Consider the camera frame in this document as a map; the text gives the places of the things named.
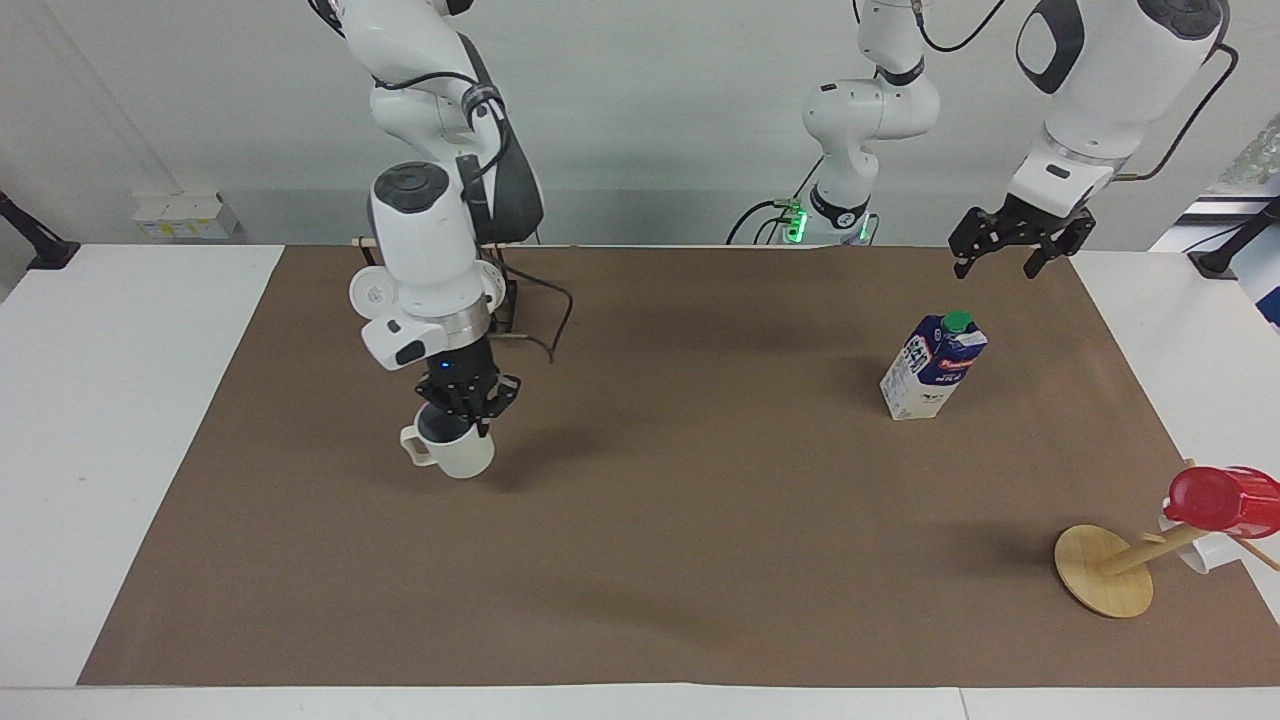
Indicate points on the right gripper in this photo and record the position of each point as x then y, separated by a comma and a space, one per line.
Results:
462, 358

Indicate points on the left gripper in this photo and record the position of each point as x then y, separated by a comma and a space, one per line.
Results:
1040, 215

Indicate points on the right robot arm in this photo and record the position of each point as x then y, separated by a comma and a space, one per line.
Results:
425, 240

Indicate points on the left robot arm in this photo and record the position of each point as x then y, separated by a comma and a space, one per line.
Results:
1100, 90

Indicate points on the blue white milk carton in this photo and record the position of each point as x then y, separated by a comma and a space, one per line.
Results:
930, 370

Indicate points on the red cup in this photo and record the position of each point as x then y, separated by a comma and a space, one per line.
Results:
1225, 500

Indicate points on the wooden cup stand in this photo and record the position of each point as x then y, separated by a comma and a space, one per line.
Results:
1100, 575

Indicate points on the black stand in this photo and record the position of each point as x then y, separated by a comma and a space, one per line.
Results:
1235, 250
35, 245

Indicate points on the white wall box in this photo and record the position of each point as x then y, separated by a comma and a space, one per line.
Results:
185, 217

